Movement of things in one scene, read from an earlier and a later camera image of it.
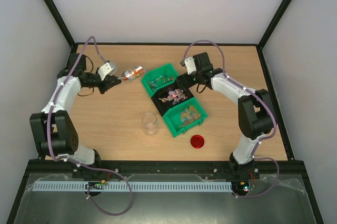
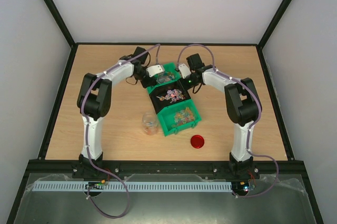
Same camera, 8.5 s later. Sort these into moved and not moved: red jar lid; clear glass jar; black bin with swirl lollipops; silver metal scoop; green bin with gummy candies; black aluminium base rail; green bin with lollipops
Moved: green bin with gummy candies; black bin with swirl lollipops; silver metal scoop
Not moved: red jar lid; black aluminium base rail; clear glass jar; green bin with lollipops
